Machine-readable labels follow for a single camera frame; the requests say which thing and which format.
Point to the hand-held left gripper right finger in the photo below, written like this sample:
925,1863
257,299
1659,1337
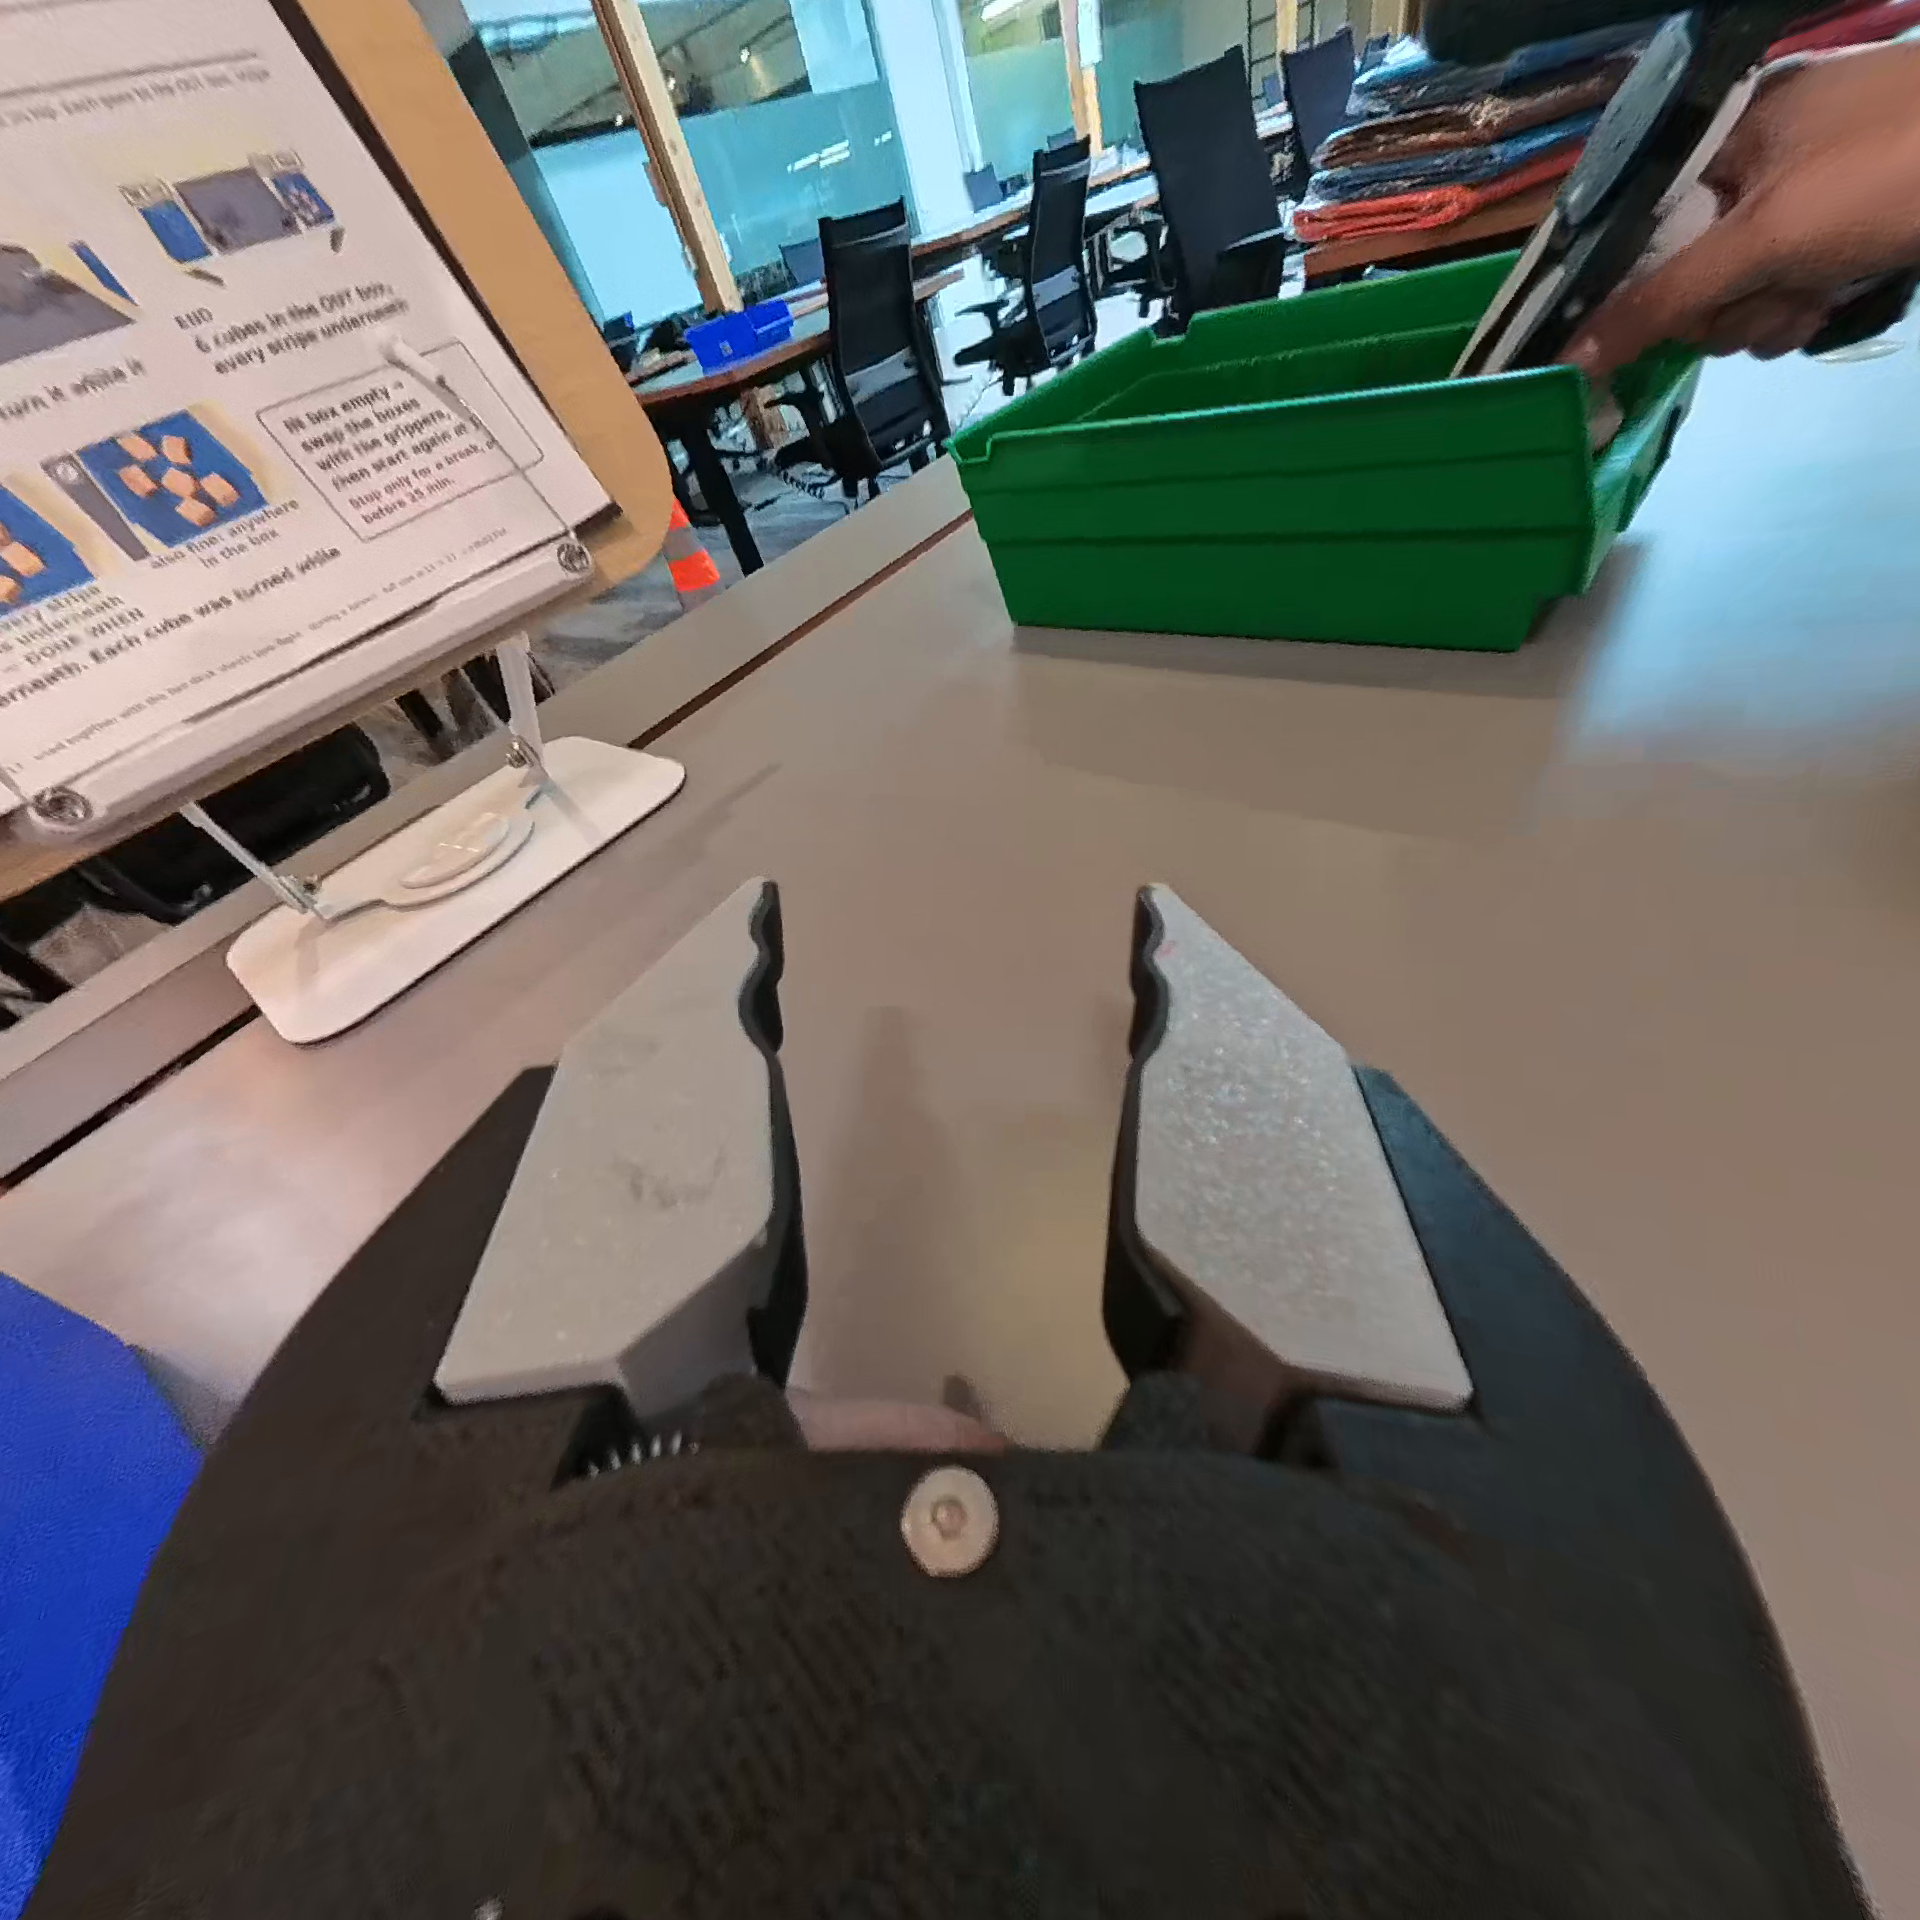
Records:
1276,1200

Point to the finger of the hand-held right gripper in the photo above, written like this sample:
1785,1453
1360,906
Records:
1517,322

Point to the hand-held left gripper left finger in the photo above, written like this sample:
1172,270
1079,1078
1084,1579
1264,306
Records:
630,1200

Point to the green plastic bin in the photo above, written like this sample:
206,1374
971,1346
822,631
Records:
1276,494

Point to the blue plastic bin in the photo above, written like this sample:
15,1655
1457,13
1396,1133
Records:
77,1575

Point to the person's right hand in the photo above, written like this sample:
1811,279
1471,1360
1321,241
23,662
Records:
1816,194

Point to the stack of folded cloths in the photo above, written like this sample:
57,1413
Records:
1440,150

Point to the instruction sheet on stand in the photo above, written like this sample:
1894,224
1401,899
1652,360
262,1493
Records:
495,878

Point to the orange traffic cone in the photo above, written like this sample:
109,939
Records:
694,569

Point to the small blue storage bin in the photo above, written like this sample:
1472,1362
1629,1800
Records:
743,339

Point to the wooden office desk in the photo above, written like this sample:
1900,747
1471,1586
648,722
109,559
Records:
721,382

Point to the printed instruction sheet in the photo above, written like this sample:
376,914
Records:
225,375

